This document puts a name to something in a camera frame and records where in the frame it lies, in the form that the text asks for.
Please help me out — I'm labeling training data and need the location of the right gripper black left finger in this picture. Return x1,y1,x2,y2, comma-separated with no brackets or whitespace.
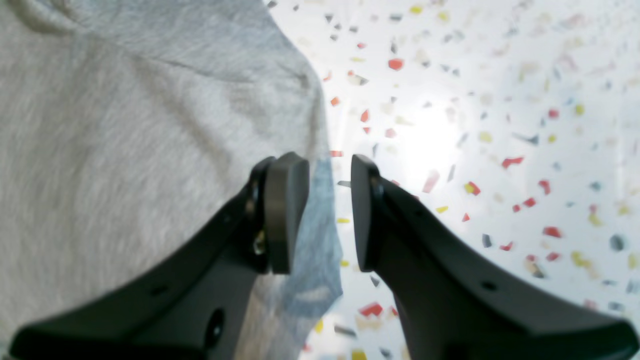
9,152,310,360

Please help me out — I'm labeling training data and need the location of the grey T-shirt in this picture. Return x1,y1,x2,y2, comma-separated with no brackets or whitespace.
0,0,343,360

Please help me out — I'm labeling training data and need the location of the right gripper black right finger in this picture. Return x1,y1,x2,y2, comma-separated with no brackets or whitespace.
350,154,639,360

